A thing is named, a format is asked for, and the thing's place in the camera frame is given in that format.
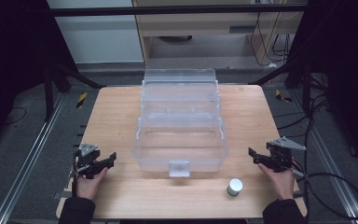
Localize black looped gripper cable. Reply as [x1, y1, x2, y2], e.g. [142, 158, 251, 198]
[292, 167, 358, 220]

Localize clear plastic tiered storage box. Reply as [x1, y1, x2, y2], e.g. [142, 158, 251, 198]
[131, 68, 230, 178]

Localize person's left hand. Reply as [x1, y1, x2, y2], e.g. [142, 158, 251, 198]
[74, 167, 110, 202]

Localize thin black floor cable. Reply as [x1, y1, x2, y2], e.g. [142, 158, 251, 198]
[3, 105, 28, 127]

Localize small white-capped jar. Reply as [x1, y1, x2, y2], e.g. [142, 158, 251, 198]
[227, 177, 244, 198]

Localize aluminium floor rail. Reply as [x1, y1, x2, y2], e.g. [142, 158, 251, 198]
[292, 89, 358, 224]
[0, 92, 67, 224]

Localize white cabinet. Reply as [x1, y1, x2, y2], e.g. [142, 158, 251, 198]
[46, 0, 145, 65]

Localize black floor cables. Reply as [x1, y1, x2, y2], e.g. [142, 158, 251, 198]
[272, 74, 335, 175]

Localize black horizontal metal bar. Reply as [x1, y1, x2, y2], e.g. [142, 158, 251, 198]
[49, 3, 308, 18]

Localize yellow black striped tape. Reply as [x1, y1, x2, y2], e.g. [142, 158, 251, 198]
[274, 89, 294, 104]
[76, 91, 89, 109]

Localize black curtain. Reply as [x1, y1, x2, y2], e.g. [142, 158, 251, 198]
[0, 0, 78, 157]
[287, 0, 358, 172]

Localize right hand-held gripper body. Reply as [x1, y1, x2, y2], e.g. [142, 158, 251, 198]
[265, 136, 308, 174]

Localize black metal stand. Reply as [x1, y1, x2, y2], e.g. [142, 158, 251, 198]
[247, 54, 313, 115]
[42, 60, 107, 123]

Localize light wooden desk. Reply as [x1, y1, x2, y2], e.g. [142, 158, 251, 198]
[131, 0, 306, 67]

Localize hanging black cables bundle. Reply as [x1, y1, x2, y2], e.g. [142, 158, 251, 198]
[249, 11, 295, 68]

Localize person's right hand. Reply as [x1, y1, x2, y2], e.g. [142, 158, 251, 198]
[256, 162, 296, 202]

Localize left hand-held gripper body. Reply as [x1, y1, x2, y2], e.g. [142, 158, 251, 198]
[74, 142, 108, 180]

